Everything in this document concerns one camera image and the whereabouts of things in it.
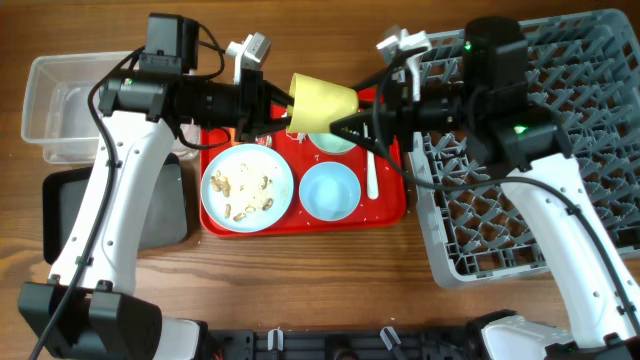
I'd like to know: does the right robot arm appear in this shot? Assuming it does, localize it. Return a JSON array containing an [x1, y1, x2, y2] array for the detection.
[[330, 16, 639, 359]]

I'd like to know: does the yellow cup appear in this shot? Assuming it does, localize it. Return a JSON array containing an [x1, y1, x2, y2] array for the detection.
[[287, 73, 359, 133]]

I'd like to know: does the green bowl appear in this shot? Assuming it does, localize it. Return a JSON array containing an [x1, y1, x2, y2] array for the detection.
[[308, 133, 356, 155]]

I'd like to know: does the light blue plate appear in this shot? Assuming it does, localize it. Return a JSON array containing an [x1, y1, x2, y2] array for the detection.
[[201, 144, 294, 234]]

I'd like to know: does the black cable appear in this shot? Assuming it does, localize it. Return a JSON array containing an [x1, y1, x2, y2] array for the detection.
[[27, 22, 234, 360], [372, 47, 640, 341]]

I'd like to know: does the light blue bowl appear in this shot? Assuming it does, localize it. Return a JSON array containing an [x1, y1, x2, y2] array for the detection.
[[299, 162, 362, 222]]

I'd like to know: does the red serving tray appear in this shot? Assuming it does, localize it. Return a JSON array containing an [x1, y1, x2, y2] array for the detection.
[[200, 131, 406, 238]]

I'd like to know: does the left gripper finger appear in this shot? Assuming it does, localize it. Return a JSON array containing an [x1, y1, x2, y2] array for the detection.
[[257, 116, 291, 137], [262, 80, 295, 107]]

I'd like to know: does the grey dishwasher rack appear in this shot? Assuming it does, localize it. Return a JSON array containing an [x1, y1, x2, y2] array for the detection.
[[409, 9, 639, 288]]

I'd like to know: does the right black cable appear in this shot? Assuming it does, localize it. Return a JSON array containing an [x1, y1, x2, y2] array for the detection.
[[372, 47, 640, 341]]

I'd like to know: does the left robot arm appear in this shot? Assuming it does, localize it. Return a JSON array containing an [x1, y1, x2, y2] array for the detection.
[[18, 13, 292, 359]]

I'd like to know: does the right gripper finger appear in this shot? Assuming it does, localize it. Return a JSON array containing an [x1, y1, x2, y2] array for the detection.
[[352, 68, 398, 92], [329, 109, 375, 150]]

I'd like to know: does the left black cable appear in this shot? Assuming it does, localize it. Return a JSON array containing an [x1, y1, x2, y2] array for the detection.
[[27, 22, 234, 360]]

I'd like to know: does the white plastic spoon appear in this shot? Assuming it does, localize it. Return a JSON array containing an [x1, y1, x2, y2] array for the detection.
[[366, 151, 379, 200]]

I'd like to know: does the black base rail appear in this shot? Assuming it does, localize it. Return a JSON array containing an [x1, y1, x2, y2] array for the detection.
[[208, 327, 481, 360]]

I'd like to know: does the clear plastic bin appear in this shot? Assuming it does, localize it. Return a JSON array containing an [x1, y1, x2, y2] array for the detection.
[[20, 51, 203, 165]]

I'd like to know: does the black tray bin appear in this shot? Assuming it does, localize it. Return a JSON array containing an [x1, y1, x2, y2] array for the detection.
[[42, 154, 188, 265]]

